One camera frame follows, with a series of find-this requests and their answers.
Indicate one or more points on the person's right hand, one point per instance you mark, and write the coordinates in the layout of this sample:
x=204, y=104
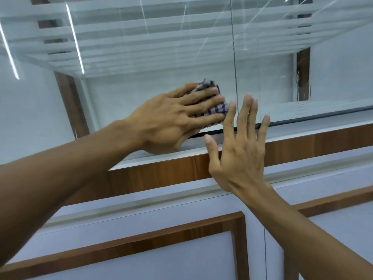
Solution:
x=242, y=163

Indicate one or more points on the blue white checkered cloth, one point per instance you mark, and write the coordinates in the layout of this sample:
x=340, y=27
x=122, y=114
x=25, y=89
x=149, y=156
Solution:
x=208, y=83

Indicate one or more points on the person's right forearm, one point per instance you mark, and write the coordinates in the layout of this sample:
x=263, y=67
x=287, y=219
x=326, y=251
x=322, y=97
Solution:
x=306, y=239

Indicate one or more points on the wooden glass display cabinet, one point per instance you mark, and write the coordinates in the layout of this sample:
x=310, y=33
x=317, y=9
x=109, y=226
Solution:
x=174, y=172

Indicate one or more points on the person's left forearm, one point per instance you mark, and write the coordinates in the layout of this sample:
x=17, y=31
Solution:
x=58, y=177

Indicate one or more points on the person's left hand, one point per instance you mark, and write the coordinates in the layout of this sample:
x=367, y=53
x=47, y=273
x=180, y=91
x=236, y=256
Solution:
x=163, y=122

